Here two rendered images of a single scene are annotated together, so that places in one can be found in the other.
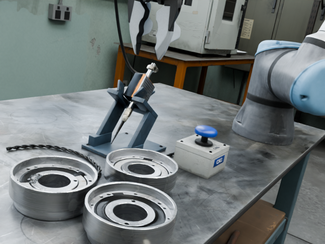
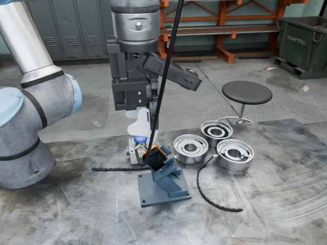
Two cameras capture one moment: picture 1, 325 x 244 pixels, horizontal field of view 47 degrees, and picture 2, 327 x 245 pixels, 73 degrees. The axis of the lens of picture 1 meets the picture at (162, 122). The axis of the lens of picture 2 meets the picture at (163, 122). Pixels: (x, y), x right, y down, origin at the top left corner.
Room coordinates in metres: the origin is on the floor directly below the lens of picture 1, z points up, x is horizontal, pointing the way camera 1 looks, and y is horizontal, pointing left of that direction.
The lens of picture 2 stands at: (0.91, 0.36, 1.27)
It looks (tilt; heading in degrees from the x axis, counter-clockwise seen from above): 34 degrees down; 229
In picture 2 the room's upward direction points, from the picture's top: straight up
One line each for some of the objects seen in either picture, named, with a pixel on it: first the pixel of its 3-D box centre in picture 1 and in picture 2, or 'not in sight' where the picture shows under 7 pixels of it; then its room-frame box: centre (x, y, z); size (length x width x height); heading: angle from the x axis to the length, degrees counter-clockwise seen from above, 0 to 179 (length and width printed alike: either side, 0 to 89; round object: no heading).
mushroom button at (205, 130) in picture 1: (204, 140); (140, 143); (0.62, -0.08, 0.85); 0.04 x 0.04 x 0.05
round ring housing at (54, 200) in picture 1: (53, 186); (233, 155); (0.43, 0.12, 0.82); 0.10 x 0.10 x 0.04
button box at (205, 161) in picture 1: (202, 153); (139, 149); (0.63, -0.08, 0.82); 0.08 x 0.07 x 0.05; 149
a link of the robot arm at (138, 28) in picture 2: not in sight; (136, 26); (0.69, 0.04, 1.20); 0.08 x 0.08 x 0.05
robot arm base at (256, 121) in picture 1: (266, 115); (21, 155); (0.91, -0.25, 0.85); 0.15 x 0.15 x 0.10
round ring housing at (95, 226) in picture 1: (129, 218); (215, 133); (0.38, 0.02, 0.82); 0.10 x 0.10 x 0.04
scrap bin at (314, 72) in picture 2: not in sight; (312, 47); (-2.95, -0.74, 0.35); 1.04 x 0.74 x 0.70; 59
